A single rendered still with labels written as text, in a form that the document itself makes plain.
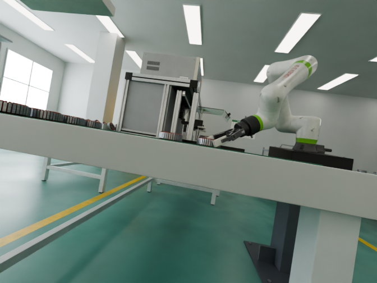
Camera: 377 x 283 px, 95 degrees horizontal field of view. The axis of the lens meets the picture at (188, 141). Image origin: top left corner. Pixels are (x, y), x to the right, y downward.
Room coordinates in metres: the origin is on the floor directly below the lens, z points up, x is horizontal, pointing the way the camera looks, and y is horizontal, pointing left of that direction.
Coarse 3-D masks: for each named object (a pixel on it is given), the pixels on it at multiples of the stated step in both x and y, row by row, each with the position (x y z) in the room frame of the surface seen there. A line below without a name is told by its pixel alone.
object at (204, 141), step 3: (198, 138) 0.79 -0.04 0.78; (201, 138) 0.77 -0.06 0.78; (204, 138) 0.77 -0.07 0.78; (207, 138) 0.77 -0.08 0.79; (198, 141) 0.79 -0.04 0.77; (201, 141) 0.77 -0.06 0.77; (204, 141) 0.76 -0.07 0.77; (207, 141) 0.76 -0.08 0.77; (210, 141) 0.76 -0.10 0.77; (198, 144) 0.79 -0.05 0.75; (201, 144) 0.77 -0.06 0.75; (204, 144) 0.76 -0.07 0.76; (207, 144) 0.75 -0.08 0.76; (210, 144) 0.75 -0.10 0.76; (216, 147) 0.77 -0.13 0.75; (219, 147) 0.78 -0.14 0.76
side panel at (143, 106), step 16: (128, 80) 1.03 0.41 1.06; (128, 96) 1.04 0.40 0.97; (144, 96) 1.03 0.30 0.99; (160, 96) 1.02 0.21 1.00; (128, 112) 1.04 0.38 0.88; (144, 112) 1.03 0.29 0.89; (160, 112) 1.00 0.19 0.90; (128, 128) 1.04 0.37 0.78; (144, 128) 1.03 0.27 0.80; (160, 128) 1.00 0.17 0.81
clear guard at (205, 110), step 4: (200, 108) 1.46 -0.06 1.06; (204, 108) 1.44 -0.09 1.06; (208, 108) 1.41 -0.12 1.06; (212, 108) 1.39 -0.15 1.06; (204, 112) 1.60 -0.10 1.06; (208, 112) 1.57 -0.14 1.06; (212, 112) 1.54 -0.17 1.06; (216, 112) 1.52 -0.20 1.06; (220, 112) 1.49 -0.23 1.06; (224, 112) 1.42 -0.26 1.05; (224, 116) 1.52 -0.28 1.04; (228, 116) 1.38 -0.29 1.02
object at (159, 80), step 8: (128, 72) 1.03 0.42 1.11; (136, 80) 1.02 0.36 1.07; (144, 80) 1.02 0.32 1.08; (152, 80) 1.01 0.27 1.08; (160, 80) 1.01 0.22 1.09; (168, 80) 1.00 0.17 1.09; (176, 80) 1.00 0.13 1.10; (184, 80) 0.99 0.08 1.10; (192, 80) 0.99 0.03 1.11; (176, 88) 1.18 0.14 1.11; (184, 88) 1.02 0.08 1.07; (192, 88) 1.00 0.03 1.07; (192, 96) 1.16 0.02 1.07; (200, 104) 1.44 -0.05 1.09
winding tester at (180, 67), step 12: (144, 60) 1.16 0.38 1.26; (156, 60) 1.16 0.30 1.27; (168, 60) 1.15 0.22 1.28; (180, 60) 1.14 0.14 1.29; (192, 60) 1.13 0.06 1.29; (144, 72) 1.16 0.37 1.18; (156, 72) 1.15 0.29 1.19; (168, 72) 1.14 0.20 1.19; (180, 72) 1.14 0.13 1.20; (192, 72) 1.13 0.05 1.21
